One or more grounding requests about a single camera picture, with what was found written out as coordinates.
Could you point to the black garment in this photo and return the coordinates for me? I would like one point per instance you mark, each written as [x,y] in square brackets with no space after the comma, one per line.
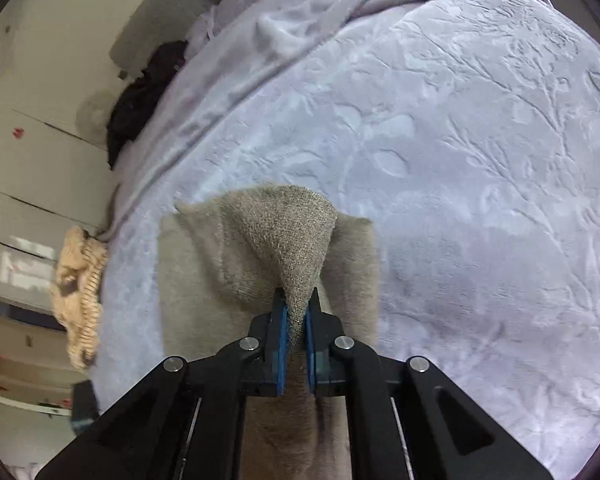
[140,95]

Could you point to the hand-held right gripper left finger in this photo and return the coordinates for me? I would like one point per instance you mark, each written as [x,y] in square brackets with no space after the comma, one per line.
[280,350]

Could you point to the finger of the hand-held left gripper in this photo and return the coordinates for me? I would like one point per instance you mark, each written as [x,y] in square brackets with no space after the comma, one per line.
[84,407]

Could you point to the light purple embossed blanket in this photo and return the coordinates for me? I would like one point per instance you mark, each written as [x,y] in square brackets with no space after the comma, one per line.
[455,200]

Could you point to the taupe knit sweater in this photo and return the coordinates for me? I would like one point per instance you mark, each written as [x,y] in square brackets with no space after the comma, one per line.
[275,260]

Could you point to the grey lilac plush blanket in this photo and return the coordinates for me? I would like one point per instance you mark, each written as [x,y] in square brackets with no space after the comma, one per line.
[280,25]

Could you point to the white wardrobe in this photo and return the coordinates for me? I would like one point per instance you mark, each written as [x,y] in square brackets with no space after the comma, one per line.
[25,195]

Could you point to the cream striped garment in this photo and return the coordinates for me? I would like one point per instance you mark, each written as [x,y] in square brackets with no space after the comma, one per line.
[80,295]

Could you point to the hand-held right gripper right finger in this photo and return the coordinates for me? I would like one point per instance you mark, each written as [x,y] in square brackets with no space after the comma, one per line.
[310,352]

